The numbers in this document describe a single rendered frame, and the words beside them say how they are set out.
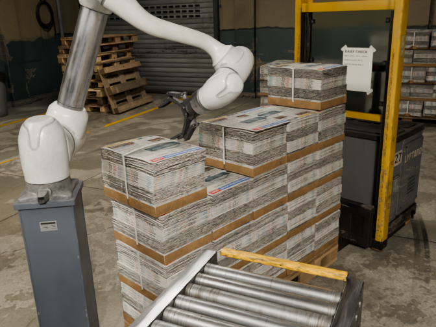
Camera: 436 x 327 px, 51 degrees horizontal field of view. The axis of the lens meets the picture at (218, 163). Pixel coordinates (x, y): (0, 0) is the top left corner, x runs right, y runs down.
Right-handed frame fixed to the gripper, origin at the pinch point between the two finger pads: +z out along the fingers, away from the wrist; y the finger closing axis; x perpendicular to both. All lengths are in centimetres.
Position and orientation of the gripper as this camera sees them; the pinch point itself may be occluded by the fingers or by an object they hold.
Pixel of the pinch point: (168, 121)
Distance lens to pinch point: 183.4
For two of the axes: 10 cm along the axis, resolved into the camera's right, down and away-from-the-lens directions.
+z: -6.3, 2.6, 7.4
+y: 3.5, 9.4, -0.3
